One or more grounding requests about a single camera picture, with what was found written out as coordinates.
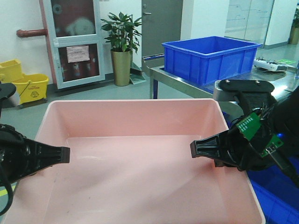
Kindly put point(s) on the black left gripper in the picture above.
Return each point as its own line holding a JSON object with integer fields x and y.
{"x": 21, "y": 157}

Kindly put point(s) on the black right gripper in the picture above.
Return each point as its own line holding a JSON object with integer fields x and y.
{"x": 282, "y": 118}

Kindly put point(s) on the pink plastic bin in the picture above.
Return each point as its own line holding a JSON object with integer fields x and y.
{"x": 130, "y": 163}

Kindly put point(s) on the blue plastic bin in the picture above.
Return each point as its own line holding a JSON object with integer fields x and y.
{"x": 205, "y": 60}

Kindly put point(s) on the stainless steel shelf table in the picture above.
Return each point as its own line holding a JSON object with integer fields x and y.
{"x": 284, "y": 83}

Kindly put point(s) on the green circuit board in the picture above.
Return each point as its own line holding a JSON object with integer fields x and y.
{"x": 249, "y": 127}

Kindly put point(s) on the yellow mop bucket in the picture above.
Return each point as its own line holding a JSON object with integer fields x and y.
{"x": 29, "y": 88}

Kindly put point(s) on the white remote controller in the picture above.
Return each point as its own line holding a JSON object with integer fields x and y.
{"x": 270, "y": 65}

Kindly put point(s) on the red pipe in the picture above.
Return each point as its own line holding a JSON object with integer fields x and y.
{"x": 31, "y": 33}

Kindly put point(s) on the grey door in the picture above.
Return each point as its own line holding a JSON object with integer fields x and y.
{"x": 161, "y": 22}

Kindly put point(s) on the plant in gold pot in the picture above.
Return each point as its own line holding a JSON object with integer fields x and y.
{"x": 123, "y": 37}

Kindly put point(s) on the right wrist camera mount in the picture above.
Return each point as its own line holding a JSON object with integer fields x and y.
{"x": 248, "y": 94}

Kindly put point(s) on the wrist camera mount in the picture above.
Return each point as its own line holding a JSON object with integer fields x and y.
{"x": 8, "y": 96}
{"x": 248, "y": 94}

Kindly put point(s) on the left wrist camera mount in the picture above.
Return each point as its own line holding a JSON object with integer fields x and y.
{"x": 8, "y": 96}

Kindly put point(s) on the white fire hose cabinet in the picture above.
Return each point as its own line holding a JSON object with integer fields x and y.
{"x": 74, "y": 41}

